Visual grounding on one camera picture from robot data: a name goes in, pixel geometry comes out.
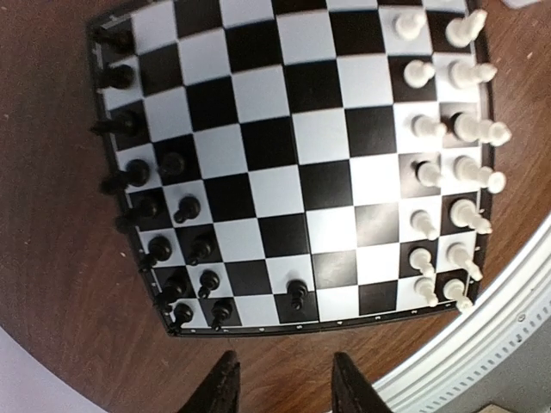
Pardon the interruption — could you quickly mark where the black chess bishop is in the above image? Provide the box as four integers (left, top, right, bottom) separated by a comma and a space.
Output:
90, 110, 141, 136

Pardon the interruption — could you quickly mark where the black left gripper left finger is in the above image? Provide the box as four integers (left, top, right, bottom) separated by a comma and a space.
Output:
178, 350, 240, 413

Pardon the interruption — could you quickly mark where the black chess knight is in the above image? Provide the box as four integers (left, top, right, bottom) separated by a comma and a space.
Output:
98, 65, 134, 89

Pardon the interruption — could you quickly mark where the black chess rook corner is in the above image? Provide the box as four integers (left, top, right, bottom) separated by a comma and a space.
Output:
92, 28, 134, 52

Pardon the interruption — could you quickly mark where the white chess piece row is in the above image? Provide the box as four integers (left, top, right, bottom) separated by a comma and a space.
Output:
390, 1, 511, 313

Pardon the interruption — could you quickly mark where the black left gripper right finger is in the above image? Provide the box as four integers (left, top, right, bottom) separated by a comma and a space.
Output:
331, 352, 390, 413

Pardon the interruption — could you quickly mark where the front aluminium rail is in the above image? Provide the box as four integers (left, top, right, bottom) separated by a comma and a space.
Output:
374, 219, 550, 412

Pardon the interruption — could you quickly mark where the black chess king piece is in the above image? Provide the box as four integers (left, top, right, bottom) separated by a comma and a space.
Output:
115, 197, 161, 233

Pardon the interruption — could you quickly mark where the black white chessboard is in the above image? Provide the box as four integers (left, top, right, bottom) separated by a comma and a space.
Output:
85, 0, 496, 339

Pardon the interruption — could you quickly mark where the black chess queen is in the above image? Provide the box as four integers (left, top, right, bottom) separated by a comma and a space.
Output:
100, 159, 151, 195

